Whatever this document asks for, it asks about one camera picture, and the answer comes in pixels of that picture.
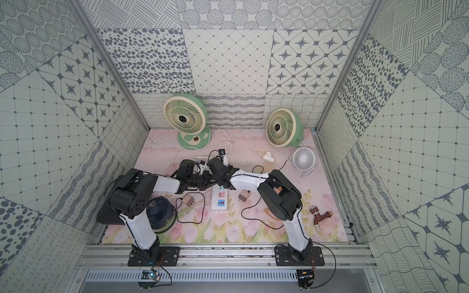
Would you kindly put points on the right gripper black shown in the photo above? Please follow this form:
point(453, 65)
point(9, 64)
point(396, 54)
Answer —
point(230, 166)

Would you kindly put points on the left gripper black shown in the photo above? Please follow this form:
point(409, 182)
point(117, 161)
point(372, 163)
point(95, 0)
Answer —
point(201, 181)

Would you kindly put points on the pink USB charger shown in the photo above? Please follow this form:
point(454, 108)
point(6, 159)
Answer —
point(244, 195)
point(188, 200)

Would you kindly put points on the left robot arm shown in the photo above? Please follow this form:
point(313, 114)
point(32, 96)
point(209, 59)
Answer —
point(130, 195)

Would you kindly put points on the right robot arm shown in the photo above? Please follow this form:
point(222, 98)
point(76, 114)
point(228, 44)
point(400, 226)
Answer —
point(279, 194)

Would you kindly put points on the white power strip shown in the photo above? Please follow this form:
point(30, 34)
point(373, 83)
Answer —
point(219, 199)

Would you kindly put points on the dark blue desk fan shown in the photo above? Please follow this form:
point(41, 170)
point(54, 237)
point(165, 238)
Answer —
point(161, 214)

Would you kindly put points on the orange handheld fan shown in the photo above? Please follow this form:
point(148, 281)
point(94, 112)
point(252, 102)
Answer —
point(271, 215)

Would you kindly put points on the large green fan with face base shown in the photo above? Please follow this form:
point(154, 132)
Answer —
point(188, 115)

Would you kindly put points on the green cream desk fan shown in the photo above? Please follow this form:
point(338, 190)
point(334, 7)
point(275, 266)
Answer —
point(284, 129)

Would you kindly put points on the small white desk fan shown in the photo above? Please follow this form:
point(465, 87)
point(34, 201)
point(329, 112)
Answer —
point(304, 159)

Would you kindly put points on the white plug adapter on table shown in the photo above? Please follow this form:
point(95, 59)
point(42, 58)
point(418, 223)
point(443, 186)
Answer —
point(267, 156)

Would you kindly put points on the black box at left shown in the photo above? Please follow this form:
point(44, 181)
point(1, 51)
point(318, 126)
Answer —
point(108, 216)

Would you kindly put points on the left controller board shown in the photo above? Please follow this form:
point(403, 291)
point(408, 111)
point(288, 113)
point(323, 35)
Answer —
point(149, 279)

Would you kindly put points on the controller board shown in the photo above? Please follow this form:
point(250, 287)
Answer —
point(149, 279)
point(305, 278)

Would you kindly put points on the right controller board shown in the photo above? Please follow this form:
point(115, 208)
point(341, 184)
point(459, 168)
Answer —
point(305, 278)

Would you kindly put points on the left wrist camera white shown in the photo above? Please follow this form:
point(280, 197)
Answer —
point(201, 166)

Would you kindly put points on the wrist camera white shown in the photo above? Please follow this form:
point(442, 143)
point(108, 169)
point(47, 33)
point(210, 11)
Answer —
point(201, 166)
point(222, 156)

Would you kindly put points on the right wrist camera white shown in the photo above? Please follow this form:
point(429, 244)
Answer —
point(222, 156)

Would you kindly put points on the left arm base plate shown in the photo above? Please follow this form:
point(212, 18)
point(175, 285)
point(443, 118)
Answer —
point(155, 256)

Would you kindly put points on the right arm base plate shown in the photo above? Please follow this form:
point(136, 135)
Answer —
point(287, 256)

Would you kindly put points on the aluminium rail frame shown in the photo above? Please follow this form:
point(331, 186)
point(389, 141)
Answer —
point(227, 256)

